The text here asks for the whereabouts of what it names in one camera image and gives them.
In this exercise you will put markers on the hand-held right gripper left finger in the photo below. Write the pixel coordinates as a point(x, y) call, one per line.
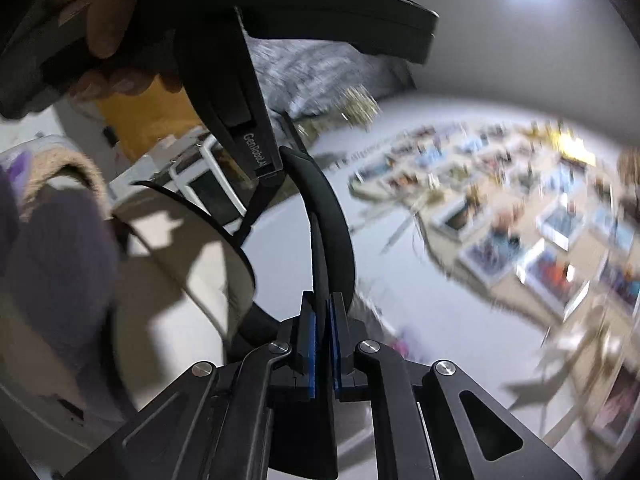
point(312, 350)

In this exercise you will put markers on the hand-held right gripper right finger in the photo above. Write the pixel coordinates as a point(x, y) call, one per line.
point(332, 350)

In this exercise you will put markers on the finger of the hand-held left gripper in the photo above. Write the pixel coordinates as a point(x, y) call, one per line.
point(350, 15)
point(225, 85)

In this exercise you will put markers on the clear plastic container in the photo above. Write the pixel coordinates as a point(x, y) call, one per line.
point(20, 146)

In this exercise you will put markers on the purple plush toy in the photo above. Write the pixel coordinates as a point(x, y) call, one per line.
point(60, 260)

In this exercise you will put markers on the person's left hand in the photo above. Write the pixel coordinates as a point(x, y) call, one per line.
point(107, 15)

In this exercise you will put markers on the grey patterned blanket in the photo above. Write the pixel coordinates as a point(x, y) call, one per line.
point(320, 75)

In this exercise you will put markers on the orange cloth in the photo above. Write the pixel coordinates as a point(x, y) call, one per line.
point(150, 110)

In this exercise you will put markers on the gold glittery item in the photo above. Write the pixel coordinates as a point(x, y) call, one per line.
point(361, 105)

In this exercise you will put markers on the white metal rack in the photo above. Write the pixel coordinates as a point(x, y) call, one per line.
point(200, 180)

